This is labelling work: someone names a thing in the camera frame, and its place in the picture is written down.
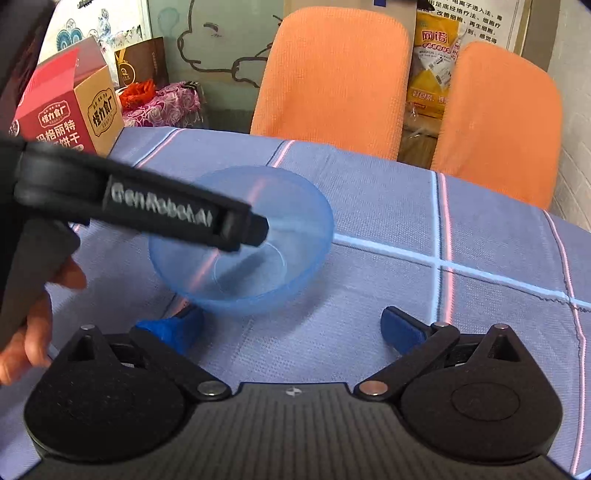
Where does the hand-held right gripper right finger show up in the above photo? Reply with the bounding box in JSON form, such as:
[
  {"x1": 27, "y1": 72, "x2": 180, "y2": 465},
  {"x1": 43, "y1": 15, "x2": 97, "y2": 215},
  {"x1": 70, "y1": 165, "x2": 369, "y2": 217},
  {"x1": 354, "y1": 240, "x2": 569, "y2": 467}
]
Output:
[{"x1": 353, "y1": 306, "x2": 539, "y2": 400}]

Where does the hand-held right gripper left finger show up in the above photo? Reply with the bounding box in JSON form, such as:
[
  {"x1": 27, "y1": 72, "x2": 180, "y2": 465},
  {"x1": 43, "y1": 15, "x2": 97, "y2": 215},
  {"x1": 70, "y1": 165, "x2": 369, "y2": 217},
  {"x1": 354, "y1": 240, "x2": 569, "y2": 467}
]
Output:
[{"x1": 54, "y1": 304, "x2": 232, "y2": 401}]

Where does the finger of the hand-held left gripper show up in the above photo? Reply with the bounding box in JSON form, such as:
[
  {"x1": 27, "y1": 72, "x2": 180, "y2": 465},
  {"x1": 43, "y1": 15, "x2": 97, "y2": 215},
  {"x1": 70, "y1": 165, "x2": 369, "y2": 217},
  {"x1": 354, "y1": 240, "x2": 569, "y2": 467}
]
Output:
[{"x1": 210, "y1": 248, "x2": 278, "y2": 289}]

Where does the translucent blue bowl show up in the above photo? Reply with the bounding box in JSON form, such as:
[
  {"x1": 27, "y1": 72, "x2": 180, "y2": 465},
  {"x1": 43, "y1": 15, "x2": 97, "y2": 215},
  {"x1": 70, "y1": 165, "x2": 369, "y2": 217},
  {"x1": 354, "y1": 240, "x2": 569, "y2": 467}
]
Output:
[{"x1": 148, "y1": 165, "x2": 335, "y2": 318}]

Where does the person's left hand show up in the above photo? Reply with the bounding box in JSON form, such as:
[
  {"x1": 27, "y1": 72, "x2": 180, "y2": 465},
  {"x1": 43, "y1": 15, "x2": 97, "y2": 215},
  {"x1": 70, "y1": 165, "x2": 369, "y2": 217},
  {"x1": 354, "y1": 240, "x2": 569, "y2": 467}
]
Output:
[{"x1": 0, "y1": 256, "x2": 88, "y2": 387}]

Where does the blue plaid tablecloth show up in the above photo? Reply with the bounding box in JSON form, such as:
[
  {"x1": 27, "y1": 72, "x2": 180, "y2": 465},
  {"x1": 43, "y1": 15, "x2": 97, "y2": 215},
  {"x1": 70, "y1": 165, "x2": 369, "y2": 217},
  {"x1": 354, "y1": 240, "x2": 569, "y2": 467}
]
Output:
[{"x1": 0, "y1": 126, "x2": 591, "y2": 476}]

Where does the red biscuit box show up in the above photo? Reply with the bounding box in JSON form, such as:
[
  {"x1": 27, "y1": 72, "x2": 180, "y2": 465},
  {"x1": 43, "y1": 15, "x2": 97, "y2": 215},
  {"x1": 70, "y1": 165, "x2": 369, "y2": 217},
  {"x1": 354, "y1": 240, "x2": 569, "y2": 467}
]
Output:
[{"x1": 8, "y1": 36, "x2": 125, "y2": 158}]

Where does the red orange decoration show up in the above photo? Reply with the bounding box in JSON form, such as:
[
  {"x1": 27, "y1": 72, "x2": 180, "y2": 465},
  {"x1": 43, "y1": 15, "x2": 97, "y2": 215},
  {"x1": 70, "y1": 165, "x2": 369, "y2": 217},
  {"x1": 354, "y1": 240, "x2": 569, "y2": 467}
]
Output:
[{"x1": 119, "y1": 78, "x2": 157, "y2": 109}]

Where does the pink floral fabric bag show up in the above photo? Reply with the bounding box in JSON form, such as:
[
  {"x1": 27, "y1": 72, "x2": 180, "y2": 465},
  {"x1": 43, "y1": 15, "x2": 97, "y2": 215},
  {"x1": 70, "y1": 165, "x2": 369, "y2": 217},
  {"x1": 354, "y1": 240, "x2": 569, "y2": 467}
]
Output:
[{"x1": 122, "y1": 80, "x2": 207, "y2": 128}]

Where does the brown gift bag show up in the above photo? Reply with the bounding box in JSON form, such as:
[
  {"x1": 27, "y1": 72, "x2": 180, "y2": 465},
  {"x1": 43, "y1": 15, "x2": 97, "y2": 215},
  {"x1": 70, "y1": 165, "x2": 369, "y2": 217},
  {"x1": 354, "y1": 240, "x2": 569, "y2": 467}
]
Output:
[{"x1": 115, "y1": 37, "x2": 170, "y2": 90}]

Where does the dark blurred object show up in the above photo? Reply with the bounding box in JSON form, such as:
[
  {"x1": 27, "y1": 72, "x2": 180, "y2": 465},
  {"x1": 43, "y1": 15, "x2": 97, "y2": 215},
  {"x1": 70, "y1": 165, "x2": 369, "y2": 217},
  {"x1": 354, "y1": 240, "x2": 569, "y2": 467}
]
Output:
[{"x1": 0, "y1": 0, "x2": 56, "y2": 100}]

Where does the white poster with blue circles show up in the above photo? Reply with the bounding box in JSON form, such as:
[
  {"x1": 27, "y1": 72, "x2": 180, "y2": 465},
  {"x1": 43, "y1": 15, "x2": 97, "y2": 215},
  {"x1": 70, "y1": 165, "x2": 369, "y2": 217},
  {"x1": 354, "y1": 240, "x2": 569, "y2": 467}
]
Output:
[{"x1": 46, "y1": 0, "x2": 152, "y2": 63}]

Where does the orange chair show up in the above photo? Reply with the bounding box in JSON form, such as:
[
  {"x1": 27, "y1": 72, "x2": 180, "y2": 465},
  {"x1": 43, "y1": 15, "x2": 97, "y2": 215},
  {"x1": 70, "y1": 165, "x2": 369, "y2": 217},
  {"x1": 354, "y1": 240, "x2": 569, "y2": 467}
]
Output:
[
  {"x1": 431, "y1": 41, "x2": 564, "y2": 211},
  {"x1": 250, "y1": 6, "x2": 413, "y2": 161}
]

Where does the yellow snack bag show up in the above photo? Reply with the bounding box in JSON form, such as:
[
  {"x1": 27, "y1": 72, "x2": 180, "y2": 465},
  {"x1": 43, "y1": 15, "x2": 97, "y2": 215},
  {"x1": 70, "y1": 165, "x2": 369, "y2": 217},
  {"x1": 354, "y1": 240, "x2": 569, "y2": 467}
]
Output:
[{"x1": 405, "y1": 11, "x2": 463, "y2": 136}]

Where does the framed text poster board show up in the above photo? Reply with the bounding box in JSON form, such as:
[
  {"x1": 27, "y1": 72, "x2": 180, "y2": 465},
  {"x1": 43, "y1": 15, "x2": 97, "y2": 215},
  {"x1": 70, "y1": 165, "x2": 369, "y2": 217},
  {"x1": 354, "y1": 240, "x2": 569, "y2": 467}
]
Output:
[{"x1": 427, "y1": 0, "x2": 533, "y2": 52}]

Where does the cat outline wall decal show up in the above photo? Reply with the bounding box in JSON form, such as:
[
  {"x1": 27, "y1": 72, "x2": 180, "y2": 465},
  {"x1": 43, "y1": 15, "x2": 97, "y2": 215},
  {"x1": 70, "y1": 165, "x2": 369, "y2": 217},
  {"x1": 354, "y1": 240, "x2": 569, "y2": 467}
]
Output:
[{"x1": 178, "y1": 17, "x2": 269, "y2": 86}]

